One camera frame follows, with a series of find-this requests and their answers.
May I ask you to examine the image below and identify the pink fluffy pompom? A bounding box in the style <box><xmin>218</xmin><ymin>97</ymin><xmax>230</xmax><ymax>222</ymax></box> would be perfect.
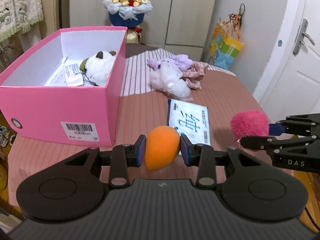
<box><xmin>230</xmin><ymin>110</ymin><xmax>269</xmax><ymax>146</ymax></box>

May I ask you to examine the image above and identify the white tissue pack blue print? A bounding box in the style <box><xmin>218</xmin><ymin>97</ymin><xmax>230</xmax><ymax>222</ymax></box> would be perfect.
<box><xmin>167</xmin><ymin>99</ymin><xmax>211</xmax><ymax>145</ymax></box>

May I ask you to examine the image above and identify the orange makeup sponge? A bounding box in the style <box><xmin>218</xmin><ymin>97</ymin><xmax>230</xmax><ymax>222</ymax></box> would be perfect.
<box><xmin>144</xmin><ymin>126</ymin><xmax>180</xmax><ymax>171</ymax></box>

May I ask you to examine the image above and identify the white brown plush toy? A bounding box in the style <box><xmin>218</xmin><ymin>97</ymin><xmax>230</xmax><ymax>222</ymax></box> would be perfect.
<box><xmin>79</xmin><ymin>51</ymin><xmax>117</xmax><ymax>86</ymax></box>

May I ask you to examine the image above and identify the white wipes pack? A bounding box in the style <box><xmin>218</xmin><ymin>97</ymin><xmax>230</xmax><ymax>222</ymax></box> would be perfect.
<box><xmin>44</xmin><ymin>56</ymin><xmax>84</xmax><ymax>87</ymax></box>

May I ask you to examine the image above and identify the white door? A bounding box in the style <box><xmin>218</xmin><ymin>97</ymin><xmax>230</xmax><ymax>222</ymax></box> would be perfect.
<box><xmin>253</xmin><ymin>0</ymin><xmax>319</xmax><ymax>121</ymax></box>

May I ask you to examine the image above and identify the pink floral scrunchie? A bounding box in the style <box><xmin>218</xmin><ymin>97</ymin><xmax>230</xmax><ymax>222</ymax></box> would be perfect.
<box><xmin>182</xmin><ymin>61</ymin><xmax>210</xmax><ymax>90</ymax></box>

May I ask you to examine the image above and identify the pink cardboard box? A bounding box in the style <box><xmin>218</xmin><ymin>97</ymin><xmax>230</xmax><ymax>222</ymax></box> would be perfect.
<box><xmin>1</xmin><ymin>26</ymin><xmax>127</xmax><ymax>146</ymax></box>

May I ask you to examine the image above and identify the purple plush toy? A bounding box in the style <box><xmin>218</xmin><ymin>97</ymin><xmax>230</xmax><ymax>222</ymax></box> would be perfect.
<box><xmin>147</xmin><ymin>54</ymin><xmax>193</xmax><ymax>71</ymax></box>

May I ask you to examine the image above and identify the colourful paper gift bag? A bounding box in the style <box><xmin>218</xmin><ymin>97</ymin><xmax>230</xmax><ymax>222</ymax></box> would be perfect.
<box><xmin>209</xmin><ymin>3</ymin><xmax>246</xmax><ymax>70</ymax></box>

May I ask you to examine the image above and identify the beige wardrobe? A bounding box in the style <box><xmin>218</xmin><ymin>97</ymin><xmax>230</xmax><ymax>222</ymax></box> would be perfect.
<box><xmin>69</xmin><ymin>0</ymin><xmax>215</xmax><ymax>61</ymax></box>

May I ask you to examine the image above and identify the yellow flower bouquet blue wrap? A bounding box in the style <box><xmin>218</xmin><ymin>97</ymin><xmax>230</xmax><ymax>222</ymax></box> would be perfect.
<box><xmin>103</xmin><ymin>0</ymin><xmax>153</xmax><ymax>44</ymax></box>

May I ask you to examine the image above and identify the silver door handle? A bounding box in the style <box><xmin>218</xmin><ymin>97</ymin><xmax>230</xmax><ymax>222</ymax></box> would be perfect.
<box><xmin>292</xmin><ymin>18</ymin><xmax>315</xmax><ymax>56</ymax></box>

